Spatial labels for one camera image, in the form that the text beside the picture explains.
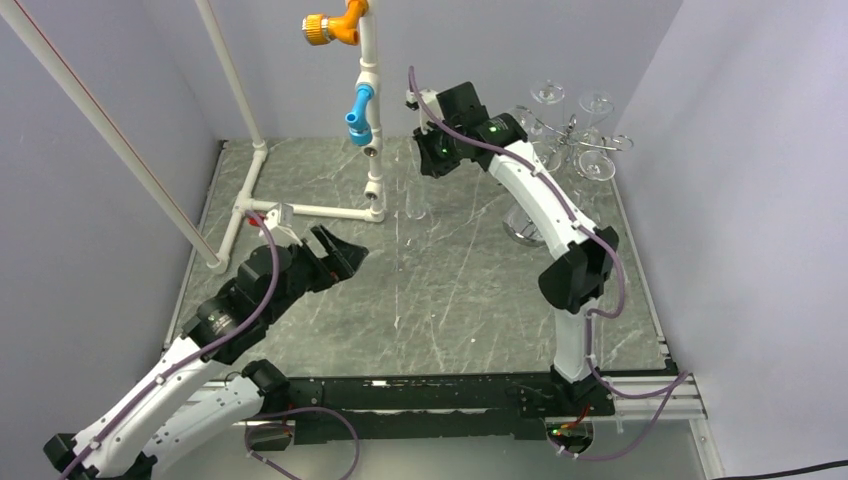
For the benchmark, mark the white diagonal pole red stripe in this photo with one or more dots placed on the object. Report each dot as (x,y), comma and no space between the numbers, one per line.
(45,52)

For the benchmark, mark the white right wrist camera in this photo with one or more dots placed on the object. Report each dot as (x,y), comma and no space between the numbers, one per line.
(423,100)

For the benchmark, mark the white PVC pipe frame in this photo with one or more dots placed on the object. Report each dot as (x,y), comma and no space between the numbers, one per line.
(244,199)

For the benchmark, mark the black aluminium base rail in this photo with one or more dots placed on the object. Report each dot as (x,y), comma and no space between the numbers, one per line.
(521,405)

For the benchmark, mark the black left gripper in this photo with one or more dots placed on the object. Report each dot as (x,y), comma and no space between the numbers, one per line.
(341,262)

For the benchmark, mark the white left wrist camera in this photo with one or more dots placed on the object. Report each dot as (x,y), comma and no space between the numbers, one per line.
(276,223)

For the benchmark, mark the orange pipe nozzle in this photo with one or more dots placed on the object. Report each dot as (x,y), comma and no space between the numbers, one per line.
(320,29)

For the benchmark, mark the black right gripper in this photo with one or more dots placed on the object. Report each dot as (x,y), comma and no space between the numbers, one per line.
(430,165)

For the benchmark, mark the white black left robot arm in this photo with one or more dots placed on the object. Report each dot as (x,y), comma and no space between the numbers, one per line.
(152,426)

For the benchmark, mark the clear wine glass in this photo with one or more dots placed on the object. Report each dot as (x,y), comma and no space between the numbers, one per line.
(598,105)
(529,122)
(550,154)
(595,169)
(415,203)
(550,103)

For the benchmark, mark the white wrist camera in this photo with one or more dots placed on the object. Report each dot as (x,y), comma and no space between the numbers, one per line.
(276,223)
(423,100)

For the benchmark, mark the blue pipe nozzle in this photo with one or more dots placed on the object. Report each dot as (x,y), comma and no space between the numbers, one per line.
(359,128)

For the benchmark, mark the chrome wine glass rack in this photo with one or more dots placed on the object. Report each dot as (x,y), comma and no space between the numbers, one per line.
(517,224)

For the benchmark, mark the clear wine glass back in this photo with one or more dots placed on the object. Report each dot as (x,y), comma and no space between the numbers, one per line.
(415,203)

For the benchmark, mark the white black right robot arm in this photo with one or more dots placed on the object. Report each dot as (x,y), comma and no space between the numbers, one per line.
(455,126)

